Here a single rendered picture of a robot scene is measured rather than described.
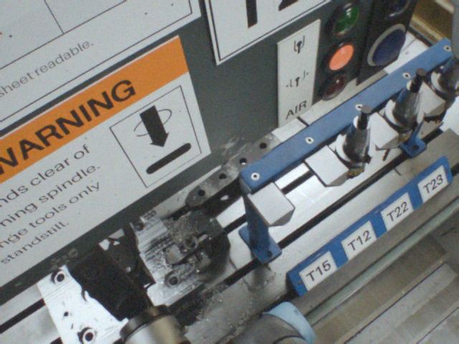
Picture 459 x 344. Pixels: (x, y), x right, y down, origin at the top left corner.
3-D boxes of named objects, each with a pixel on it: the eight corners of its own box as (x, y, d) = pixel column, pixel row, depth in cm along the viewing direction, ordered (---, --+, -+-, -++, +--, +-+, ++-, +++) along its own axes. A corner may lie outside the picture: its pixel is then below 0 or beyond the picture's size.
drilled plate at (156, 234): (206, 288, 90) (202, 282, 85) (85, 370, 84) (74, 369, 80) (152, 205, 100) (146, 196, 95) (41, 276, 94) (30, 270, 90)
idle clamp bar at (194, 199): (282, 156, 107) (282, 142, 102) (198, 223, 101) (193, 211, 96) (269, 143, 109) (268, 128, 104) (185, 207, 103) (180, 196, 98)
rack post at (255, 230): (282, 252, 96) (285, 198, 70) (262, 266, 95) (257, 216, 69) (256, 218, 100) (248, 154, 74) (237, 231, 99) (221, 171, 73)
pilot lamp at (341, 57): (353, 62, 30) (358, 39, 28) (329, 78, 29) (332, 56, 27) (347, 57, 30) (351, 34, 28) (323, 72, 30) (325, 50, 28)
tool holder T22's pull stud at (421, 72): (417, 80, 67) (423, 65, 64) (422, 88, 66) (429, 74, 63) (407, 84, 66) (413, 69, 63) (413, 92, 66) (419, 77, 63)
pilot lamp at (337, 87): (347, 91, 33) (351, 72, 31) (325, 105, 32) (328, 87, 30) (342, 86, 33) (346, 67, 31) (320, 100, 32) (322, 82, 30)
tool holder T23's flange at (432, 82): (444, 70, 78) (448, 61, 76) (470, 91, 76) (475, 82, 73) (420, 87, 77) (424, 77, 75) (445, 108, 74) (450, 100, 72)
